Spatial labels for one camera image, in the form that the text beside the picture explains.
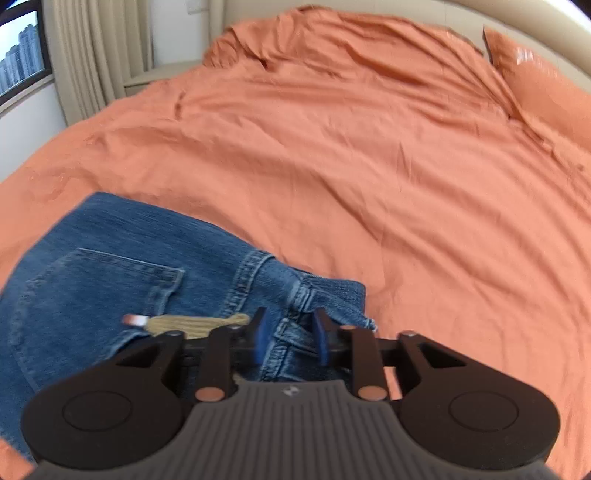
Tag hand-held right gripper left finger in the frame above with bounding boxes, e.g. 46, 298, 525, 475
115, 307, 269, 402

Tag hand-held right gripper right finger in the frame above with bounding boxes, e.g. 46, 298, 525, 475
313, 308, 468, 401

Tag blue denim pants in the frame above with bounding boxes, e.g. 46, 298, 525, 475
0, 191, 378, 462

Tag orange bed sheet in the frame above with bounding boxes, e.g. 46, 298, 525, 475
0, 7, 591, 480

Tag beige curtain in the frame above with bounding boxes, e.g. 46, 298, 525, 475
41, 0, 156, 127

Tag orange pillow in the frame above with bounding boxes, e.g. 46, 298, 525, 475
482, 25, 591, 153

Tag window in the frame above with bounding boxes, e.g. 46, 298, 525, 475
0, 0, 54, 108

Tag beige padded headboard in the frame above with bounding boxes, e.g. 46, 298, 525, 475
224, 0, 591, 77

